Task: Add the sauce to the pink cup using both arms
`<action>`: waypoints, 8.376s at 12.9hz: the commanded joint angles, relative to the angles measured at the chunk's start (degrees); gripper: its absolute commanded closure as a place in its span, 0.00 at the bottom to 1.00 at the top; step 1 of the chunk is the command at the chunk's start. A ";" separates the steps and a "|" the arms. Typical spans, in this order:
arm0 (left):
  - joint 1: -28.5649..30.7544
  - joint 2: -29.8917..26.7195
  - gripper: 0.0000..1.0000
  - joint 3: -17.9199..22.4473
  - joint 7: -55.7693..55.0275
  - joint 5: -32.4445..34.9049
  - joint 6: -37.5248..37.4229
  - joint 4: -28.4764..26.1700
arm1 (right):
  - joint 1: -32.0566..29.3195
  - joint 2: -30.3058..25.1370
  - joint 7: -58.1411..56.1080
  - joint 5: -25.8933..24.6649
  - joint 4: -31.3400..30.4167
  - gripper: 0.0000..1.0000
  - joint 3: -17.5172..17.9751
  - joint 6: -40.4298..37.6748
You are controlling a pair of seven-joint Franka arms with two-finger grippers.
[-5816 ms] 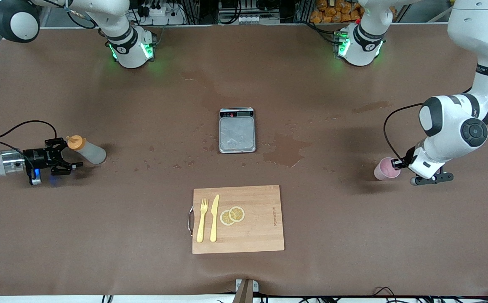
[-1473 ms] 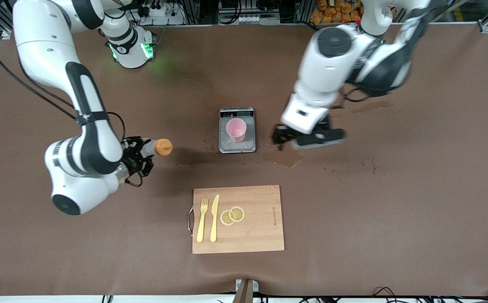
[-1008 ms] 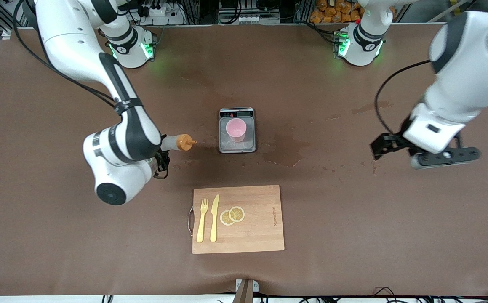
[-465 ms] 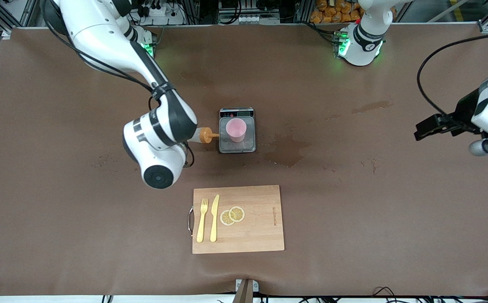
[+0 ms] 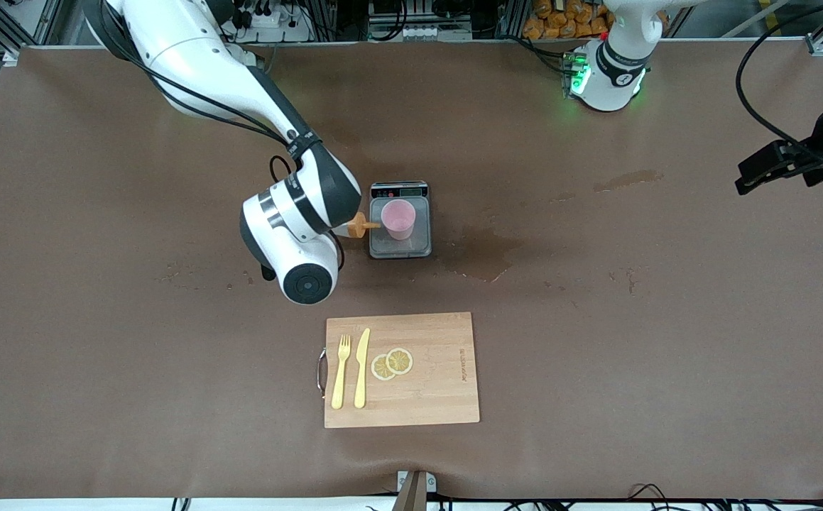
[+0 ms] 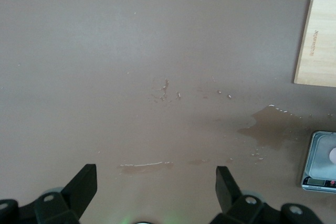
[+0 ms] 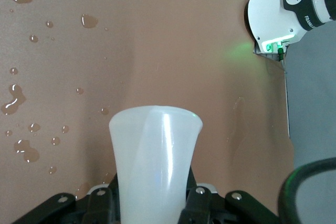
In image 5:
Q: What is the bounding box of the silver digital kitchen scale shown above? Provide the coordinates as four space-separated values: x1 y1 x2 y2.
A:
369 181 433 260

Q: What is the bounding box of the yellow plastic knife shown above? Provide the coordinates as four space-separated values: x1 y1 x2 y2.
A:
354 328 371 410

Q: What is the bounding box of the yellow plastic fork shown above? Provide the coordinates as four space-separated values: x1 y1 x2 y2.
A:
331 334 351 410

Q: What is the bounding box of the pink paper cup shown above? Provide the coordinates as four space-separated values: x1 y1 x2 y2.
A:
381 199 418 241

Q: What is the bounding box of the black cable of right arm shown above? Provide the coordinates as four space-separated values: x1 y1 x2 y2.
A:
99 0 312 187

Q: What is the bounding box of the brown table cover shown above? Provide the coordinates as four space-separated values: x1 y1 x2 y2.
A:
0 39 823 501

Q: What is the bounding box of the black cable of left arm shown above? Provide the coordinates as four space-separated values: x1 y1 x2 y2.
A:
735 0 823 171

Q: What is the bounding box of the wooden cutting board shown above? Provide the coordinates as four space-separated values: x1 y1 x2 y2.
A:
317 312 481 429

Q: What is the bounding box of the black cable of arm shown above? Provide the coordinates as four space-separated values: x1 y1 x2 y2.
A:
99 0 312 187
735 0 823 171

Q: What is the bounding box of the white power strip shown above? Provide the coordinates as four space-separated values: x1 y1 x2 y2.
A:
230 0 312 43

